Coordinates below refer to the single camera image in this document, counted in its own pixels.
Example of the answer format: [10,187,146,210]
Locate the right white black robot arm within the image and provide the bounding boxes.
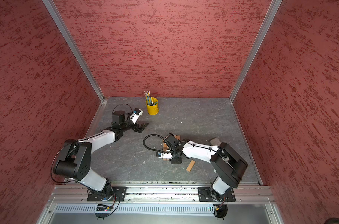
[157,134,248,197]

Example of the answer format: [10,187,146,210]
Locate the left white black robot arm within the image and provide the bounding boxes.
[50,108,148,200]

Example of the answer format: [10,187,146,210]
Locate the yellow metal pencil bucket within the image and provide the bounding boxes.
[146,97,159,115]

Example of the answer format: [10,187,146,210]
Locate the bundle of coloured pencils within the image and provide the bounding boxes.
[144,91,153,105]

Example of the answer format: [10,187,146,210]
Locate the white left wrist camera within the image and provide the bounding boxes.
[130,108,143,124]

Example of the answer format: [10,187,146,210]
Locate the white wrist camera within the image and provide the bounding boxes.
[156,152,172,159]
[130,108,143,124]

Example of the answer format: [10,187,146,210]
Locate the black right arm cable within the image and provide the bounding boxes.
[142,134,174,157]

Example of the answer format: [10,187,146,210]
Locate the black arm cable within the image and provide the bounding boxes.
[142,134,174,157]
[112,103,134,114]

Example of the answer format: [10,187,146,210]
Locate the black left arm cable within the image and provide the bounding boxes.
[112,103,134,114]

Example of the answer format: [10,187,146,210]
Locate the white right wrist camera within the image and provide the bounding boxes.
[156,152,172,159]

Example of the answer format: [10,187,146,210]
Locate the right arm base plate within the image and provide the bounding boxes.
[197,187,236,203]

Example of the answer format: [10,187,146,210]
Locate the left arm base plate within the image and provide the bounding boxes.
[87,187,127,203]

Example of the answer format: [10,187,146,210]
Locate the white perforated cable duct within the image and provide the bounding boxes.
[54,204,215,216]

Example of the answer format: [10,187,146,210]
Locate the aluminium front rail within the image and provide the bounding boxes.
[47,183,276,204]

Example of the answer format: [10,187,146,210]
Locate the left aluminium frame post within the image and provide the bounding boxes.
[42,0,105,104]

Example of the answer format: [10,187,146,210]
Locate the aluminium frame post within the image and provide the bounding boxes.
[42,0,105,104]
[229,0,282,103]

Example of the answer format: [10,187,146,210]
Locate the right aluminium frame post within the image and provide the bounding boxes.
[229,0,282,103]

